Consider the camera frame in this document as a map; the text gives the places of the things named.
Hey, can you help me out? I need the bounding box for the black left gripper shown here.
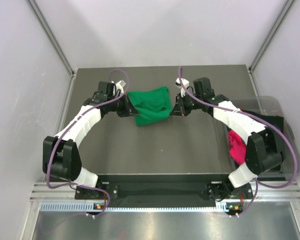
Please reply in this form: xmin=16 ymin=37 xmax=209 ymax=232
xmin=107 ymin=92 xmax=139 ymax=118

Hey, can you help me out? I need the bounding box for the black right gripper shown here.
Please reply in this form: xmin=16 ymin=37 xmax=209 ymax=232
xmin=170 ymin=91 xmax=203 ymax=118

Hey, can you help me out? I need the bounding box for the green t-shirt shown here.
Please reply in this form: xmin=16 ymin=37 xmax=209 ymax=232
xmin=128 ymin=86 xmax=172 ymax=127

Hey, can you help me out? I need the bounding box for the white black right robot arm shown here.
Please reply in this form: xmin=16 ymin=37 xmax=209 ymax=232
xmin=170 ymin=77 xmax=285 ymax=198

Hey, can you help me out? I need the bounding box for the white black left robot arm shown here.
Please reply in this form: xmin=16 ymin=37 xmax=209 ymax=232
xmin=42 ymin=80 xmax=139 ymax=199

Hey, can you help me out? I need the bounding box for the pink t-shirt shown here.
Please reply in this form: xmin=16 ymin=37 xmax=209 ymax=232
xmin=228 ymin=130 xmax=246 ymax=165

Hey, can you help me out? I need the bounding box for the black folded t-shirt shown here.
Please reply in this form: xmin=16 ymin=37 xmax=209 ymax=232
xmin=242 ymin=110 xmax=284 ymax=133

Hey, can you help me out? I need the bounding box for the clear plastic storage bin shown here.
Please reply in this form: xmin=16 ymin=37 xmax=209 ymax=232
xmin=220 ymin=95 xmax=300 ymax=178

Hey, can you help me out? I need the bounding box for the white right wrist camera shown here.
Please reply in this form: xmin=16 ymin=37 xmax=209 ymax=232
xmin=174 ymin=78 xmax=190 ymax=98

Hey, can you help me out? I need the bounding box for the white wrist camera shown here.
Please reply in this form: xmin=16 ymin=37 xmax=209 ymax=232
xmin=174 ymin=78 xmax=190 ymax=98
xmin=111 ymin=80 xmax=126 ymax=97

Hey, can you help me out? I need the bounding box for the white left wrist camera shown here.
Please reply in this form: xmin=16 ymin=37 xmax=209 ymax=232
xmin=111 ymin=80 xmax=126 ymax=97

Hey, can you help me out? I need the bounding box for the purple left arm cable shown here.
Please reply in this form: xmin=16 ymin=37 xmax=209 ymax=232
xmin=46 ymin=68 xmax=130 ymax=216

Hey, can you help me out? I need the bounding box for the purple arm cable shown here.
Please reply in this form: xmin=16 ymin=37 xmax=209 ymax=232
xmin=177 ymin=66 xmax=299 ymax=216
xmin=46 ymin=68 xmax=130 ymax=216

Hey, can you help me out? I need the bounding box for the left aluminium corner post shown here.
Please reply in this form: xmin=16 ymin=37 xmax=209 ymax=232
xmin=26 ymin=0 xmax=75 ymax=77

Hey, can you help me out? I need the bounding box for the aluminium corner post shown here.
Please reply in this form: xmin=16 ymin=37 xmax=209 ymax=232
xmin=26 ymin=0 xmax=75 ymax=77
xmin=248 ymin=0 xmax=296 ymax=75

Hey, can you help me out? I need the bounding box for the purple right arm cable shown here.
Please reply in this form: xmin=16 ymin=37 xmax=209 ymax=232
xmin=177 ymin=66 xmax=299 ymax=216

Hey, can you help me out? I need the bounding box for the grey slotted cable duct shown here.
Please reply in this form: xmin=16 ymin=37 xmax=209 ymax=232
xmin=40 ymin=202 xmax=242 ymax=213

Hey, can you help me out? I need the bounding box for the aluminium front frame rail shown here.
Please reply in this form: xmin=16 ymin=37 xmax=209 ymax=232
xmin=30 ymin=182 xmax=300 ymax=202

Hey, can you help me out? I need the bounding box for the right aluminium corner post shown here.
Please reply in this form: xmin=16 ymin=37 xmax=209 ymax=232
xmin=248 ymin=0 xmax=296 ymax=75

